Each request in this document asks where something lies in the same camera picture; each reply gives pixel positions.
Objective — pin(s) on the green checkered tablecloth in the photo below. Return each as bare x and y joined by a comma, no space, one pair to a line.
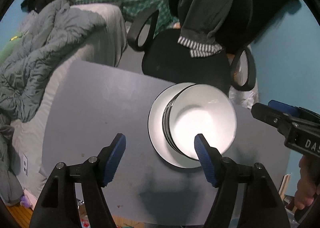
131,8

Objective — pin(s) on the dark grey hooded sweater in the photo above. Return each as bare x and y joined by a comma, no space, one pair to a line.
209,27

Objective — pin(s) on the black office chair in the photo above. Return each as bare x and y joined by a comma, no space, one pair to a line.
165,59

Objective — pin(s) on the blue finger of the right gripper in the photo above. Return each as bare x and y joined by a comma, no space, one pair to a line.
272,117
284,108

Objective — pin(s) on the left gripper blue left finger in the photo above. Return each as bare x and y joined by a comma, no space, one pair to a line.
109,159

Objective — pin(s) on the white bowl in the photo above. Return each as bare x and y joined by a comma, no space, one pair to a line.
199,109

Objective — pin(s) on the grey quilted comforter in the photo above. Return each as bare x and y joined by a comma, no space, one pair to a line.
57,30

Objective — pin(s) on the person's right hand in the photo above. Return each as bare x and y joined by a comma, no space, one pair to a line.
306,188

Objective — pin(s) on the white plastic bag on floor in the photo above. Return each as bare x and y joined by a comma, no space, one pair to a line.
244,84

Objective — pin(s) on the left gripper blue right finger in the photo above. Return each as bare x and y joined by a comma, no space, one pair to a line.
210,160

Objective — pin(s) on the white plate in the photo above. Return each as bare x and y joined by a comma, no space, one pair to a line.
155,130

